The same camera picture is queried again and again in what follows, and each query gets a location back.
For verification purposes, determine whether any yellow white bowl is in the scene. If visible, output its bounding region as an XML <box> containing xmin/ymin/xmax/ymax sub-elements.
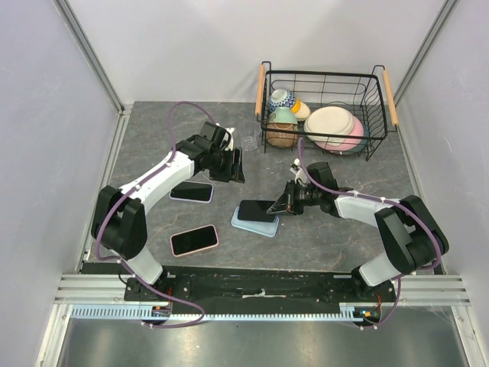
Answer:
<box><xmin>291</xmin><ymin>99</ymin><xmax>311</xmax><ymax>121</ymax></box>

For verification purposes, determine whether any pink plate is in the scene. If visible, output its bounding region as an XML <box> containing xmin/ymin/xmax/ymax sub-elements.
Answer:
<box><xmin>315</xmin><ymin>117</ymin><xmax>365</xmax><ymax>151</ymax></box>

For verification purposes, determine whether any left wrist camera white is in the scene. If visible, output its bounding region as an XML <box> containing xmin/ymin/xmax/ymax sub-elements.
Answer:
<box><xmin>219</xmin><ymin>128</ymin><xmax>236</xmax><ymax>151</ymax></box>

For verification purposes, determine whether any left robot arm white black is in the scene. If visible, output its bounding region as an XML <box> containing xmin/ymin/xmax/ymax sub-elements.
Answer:
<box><xmin>91</xmin><ymin>122</ymin><xmax>245</xmax><ymax>300</ymax></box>

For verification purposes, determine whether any black wire dish basket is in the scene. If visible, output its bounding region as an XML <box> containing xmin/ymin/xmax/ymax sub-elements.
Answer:
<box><xmin>255</xmin><ymin>61</ymin><xmax>399</xmax><ymax>159</ymax></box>

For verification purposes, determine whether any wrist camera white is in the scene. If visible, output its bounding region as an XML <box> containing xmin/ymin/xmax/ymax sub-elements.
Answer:
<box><xmin>290</xmin><ymin>158</ymin><xmax>309</xmax><ymax>184</ymax></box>
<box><xmin>219</xmin><ymin>128</ymin><xmax>236</xmax><ymax>151</ymax></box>

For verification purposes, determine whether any phone with silver edge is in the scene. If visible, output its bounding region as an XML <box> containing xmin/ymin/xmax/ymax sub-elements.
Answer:
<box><xmin>170</xmin><ymin>181</ymin><xmax>213</xmax><ymax>201</ymax></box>

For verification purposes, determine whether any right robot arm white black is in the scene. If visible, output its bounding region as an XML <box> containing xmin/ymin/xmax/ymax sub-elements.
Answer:
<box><xmin>267</xmin><ymin>159</ymin><xmax>449</xmax><ymax>301</ymax></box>

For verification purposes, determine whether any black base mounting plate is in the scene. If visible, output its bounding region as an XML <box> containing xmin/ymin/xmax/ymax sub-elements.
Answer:
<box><xmin>124</xmin><ymin>266</ymin><xmax>397</xmax><ymax>307</ymax></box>

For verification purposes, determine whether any blue white patterned bowl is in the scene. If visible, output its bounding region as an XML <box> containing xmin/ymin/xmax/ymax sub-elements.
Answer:
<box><xmin>268</xmin><ymin>89</ymin><xmax>300</xmax><ymax>113</ymax></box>

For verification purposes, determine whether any phone with blue edge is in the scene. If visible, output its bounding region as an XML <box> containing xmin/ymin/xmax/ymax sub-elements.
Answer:
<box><xmin>238</xmin><ymin>200</ymin><xmax>276</xmax><ymax>222</ymax></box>

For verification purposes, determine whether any aluminium frame rail front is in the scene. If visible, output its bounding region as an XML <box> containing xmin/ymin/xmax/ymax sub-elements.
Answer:
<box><xmin>53</xmin><ymin>273</ymin><xmax>134</xmax><ymax>305</ymax></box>

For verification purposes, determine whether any light blue phone case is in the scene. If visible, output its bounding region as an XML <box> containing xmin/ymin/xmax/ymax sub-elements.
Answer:
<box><xmin>231</xmin><ymin>207</ymin><xmax>280</xmax><ymax>238</ymax></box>

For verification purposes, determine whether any pink phone case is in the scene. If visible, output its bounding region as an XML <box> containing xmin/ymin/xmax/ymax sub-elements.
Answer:
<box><xmin>170</xmin><ymin>224</ymin><xmax>220</xmax><ymax>258</ymax></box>

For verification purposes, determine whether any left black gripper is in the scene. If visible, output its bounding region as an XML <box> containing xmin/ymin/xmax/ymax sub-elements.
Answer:
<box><xmin>209</xmin><ymin>147</ymin><xmax>245</xmax><ymax>184</ymax></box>

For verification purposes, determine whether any brown bowl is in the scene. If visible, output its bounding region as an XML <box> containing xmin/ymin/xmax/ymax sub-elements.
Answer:
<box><xmin>266</xmin><ymin>123</ymin><xmax>298</xmax><ymax>148</ymax></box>

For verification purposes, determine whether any lavender phone case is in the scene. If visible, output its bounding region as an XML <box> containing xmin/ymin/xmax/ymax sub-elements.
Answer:
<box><xmin>169</xmin><ymin>180</ymin><xmax>215</xmax><ymax>203</ymax></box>

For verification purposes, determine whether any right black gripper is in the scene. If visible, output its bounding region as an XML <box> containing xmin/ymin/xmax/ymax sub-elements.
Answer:
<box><xmin>268</xmin><ymin>180</ymin><xmax>320</xmax><ymax>216</ymax></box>

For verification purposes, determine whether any blue slotted cable duct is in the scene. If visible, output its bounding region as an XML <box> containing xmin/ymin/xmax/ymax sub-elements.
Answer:
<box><xmin>71</xmin><ymin>302</ymin><xmax>381</xmax><ymax>320</ymax></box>

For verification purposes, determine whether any cream plate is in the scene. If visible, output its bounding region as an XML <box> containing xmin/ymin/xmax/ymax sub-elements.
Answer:
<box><xmin>303</xmin><ymin>106</ymin><xmax>355</xmax><ymax>143</ymax></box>

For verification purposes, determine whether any clear glass cup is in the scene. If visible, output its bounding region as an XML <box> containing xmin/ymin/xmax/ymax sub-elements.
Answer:
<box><xmin>238</xmin><ymin>121</ymin><xmax>261</xmax><ymax>151</ymax></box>

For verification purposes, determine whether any mint green bowl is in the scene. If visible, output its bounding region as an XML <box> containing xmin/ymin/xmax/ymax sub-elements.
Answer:
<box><xmin>268</xmin><ymin>106</ymin><xmax>298</xmax><ymax>125</ymax></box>

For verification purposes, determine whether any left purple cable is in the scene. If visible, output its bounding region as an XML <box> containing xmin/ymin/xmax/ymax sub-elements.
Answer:
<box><xmin>95</xmin><ymin>101</ymin><xmax>208</xmax><ymax>329</ymax></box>

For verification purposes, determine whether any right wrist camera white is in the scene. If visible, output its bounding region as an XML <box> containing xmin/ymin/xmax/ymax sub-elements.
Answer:
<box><xmin>290</xmin><ymin>158</ymin><xmax>309</xmax><ymax>184</ymax></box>

